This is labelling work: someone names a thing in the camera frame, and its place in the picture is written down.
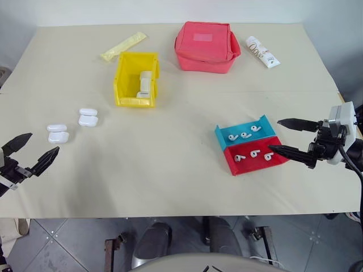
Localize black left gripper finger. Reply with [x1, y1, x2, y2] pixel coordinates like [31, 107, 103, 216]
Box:
[29, 146, 60, 177]
[0, 132, 33, 157]

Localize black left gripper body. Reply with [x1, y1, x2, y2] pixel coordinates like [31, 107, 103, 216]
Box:
[0, 155, 35, 185]

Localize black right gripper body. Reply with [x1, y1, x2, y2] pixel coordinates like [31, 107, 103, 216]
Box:
[308, 120, 349, 165]

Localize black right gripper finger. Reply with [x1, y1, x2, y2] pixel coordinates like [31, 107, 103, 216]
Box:
[267, 144, 318, 170]
[277, 118, 320, 132]

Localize yellow plastic bin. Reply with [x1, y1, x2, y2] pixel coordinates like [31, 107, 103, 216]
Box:
[113, 51, 161, 108]

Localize blue and red tray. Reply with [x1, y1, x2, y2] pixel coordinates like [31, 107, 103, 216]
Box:
[214, 114, 290, 176]

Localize white Dove cream tube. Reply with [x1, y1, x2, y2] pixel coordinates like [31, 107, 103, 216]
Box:
[245, 36, 281, 69]

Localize dark rounded shape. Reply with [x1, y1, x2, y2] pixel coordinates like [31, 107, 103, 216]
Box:
[133, 222, 172, 269]
[202, 216, 243, 257]

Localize pink fabric zipper bag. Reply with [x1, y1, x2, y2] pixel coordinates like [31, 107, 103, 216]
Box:
[174, 21, 242, 74]

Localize pale yellow sachet packet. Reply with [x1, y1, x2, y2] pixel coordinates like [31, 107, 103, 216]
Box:
[100, 31, 148, 61]

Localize rusty metal frame bar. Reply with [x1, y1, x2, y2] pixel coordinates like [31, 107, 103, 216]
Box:
[104, 232, 127, 272]
[242, 226, 277, 266]

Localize white floor cable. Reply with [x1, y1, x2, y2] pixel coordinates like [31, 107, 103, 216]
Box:
[249, 254, 284, 269]

